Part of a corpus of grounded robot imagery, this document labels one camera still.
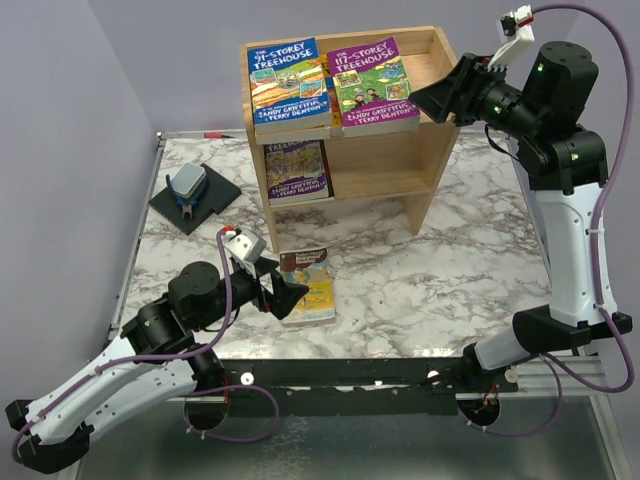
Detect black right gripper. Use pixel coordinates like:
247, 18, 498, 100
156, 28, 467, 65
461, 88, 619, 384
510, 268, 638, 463
409, 51, 544, 140

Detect grey tin box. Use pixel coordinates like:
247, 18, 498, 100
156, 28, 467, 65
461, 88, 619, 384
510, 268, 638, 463
170, 163, 206, 197

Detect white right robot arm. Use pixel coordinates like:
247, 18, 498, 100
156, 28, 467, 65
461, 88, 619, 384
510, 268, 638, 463
409, 41, 633, 391

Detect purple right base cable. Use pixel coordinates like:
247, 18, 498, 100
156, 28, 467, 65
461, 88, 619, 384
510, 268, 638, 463
462, 354, 564, 439

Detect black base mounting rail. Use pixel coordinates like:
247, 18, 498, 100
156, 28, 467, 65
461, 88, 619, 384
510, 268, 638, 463
222, 356, 518, 418

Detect purple 52-Storey Treehouse book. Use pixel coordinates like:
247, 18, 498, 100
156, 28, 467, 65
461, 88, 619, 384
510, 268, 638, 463
263, 140, 334, 206

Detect red marker pen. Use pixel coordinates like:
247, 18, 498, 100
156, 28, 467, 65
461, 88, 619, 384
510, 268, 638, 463
203, 132, 235, 139

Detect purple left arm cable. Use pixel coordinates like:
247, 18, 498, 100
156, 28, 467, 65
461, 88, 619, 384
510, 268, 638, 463
10, 227, 239, 464

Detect wooden bookshelf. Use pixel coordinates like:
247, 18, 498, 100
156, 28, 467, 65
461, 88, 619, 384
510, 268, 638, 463
239, 26, 460, 252

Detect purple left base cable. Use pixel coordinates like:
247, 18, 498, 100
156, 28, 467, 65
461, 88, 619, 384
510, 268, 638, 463
183, 379, 282, 444

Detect Brideshead Revisited paperback book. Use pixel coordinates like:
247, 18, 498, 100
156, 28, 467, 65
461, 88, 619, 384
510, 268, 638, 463
279, 247, 336, 326

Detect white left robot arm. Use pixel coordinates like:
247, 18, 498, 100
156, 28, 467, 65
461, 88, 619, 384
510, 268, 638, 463
5, 259, 309, 474

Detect blue handled pliers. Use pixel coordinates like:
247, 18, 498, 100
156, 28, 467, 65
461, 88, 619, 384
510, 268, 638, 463
165, 174, 208, 220

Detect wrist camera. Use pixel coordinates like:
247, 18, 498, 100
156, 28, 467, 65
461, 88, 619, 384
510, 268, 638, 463
223, 229, 267, 278
487, 4, 535, 71

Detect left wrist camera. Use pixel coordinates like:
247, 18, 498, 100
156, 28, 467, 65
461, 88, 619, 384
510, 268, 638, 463
223, 229, 267, 278

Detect orange 39-Storey Treehouse book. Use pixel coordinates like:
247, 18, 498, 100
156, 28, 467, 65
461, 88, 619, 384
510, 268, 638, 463
254, 126, 331, 145

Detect blue 91-Storey Treehouse book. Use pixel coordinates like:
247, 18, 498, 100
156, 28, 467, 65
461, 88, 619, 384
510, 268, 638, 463
247, 37, 332, 135

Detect orange 130-Storey Treehouse book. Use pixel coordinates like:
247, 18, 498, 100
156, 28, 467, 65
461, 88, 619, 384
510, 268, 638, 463
319, 53, 343, 137

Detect purple green bottom book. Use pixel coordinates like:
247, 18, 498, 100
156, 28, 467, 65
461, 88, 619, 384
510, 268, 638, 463
327, 36, 420, 137

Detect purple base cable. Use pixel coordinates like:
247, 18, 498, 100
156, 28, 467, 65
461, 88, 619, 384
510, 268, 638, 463
183, 379, 282, 444
462, 354, 564, 439

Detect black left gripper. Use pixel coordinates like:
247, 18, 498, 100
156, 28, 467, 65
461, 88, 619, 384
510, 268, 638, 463
194, 256, 310, 331

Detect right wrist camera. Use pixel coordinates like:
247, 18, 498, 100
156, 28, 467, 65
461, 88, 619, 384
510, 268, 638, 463
487, 4, 535, 71

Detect black plastic tray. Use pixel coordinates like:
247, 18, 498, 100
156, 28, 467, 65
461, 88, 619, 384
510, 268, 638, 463
149, 163, 241, 235

